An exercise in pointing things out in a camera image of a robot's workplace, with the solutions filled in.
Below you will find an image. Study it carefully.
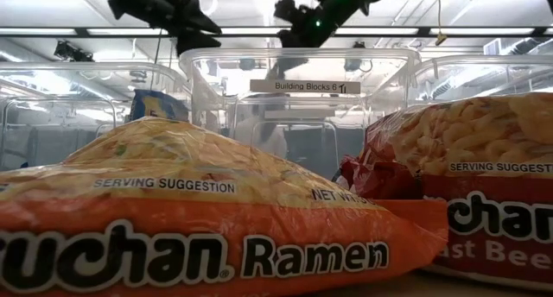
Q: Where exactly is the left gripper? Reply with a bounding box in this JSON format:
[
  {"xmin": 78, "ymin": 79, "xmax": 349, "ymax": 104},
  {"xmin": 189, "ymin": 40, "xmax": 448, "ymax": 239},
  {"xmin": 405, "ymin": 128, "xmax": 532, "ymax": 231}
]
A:
[{"xmin": 88, "ymin": 0, "xmax": 222, "ymax": 56}]

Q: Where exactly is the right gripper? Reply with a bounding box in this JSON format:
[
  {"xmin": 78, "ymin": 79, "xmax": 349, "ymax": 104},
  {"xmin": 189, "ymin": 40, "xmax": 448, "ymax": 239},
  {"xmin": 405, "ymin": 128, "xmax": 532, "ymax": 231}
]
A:
[{"xmin": 267, "ymin": 0, "xmax": 368, "ymax": 80}]

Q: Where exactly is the blue Maruchan ramen pack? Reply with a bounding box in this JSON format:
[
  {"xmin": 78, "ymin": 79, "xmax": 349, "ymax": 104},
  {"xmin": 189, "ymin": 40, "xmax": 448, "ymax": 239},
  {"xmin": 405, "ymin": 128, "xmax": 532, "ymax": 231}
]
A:
[{"xmin": 128, "ymin": 88, "xmax": 190, "ymax": 123}]

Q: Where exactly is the orange Maruchan chicken ramen pack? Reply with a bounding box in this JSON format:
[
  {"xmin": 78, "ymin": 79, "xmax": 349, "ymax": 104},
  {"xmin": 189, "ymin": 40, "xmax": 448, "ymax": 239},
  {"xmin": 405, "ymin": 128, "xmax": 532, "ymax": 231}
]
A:
[{"xmin": 0, "ymin": 116, "xmax": 450, "ymax": 297}]

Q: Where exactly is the red Maruchan beef ramen pack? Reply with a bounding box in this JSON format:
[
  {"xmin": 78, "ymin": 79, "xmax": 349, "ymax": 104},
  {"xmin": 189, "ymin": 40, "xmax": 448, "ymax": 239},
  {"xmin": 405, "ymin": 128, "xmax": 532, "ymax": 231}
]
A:
[{"xmin": 339, "ymin": 92, "xmax": 553, "ymax": 292}]

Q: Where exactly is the clear plastic bin with label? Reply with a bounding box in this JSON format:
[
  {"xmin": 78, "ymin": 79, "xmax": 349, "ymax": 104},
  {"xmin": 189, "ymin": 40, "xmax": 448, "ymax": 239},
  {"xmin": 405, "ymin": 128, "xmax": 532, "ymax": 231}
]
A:
[{"xmin": 179, "ymin": 46, "xmax": 423, "ymax": 181}]

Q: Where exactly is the person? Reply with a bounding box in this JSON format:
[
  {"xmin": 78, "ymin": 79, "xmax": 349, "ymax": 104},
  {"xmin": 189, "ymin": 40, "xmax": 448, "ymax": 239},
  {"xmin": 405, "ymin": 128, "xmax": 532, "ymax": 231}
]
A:
[{"xmin": 235, "ymin": 93, "xmax": 289, "ymax": 160}]

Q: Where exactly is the white ceiling vent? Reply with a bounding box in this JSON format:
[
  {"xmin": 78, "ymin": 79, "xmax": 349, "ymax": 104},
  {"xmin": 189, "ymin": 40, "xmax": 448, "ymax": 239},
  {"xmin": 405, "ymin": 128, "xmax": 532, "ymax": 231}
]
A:
[{"xmin": 482, "ymin": 37, "xmax": 503, "ymax": 59}]

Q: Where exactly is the white hanging ring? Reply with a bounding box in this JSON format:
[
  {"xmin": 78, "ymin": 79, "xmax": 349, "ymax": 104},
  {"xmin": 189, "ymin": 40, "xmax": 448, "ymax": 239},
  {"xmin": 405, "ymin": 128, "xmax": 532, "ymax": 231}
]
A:
[{"xmin": 198, "ymin": 0, "xmax": 219, "ymax": 16}]

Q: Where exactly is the black overhead frame bar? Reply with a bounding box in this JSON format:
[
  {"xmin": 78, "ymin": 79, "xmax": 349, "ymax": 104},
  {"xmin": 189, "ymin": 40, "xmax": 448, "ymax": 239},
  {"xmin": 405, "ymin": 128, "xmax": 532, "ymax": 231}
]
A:
[{"xmin": 0, "ymin": 25, "xmax": 553, "ymax": 39}]

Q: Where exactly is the hanging yellow cord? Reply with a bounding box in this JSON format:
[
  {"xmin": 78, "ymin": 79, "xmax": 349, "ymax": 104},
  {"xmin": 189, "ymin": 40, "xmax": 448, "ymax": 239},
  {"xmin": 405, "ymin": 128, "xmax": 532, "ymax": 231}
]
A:
[{"xmin": 435, "ymin": 0, "xmax": 449, "ymax": 47}]

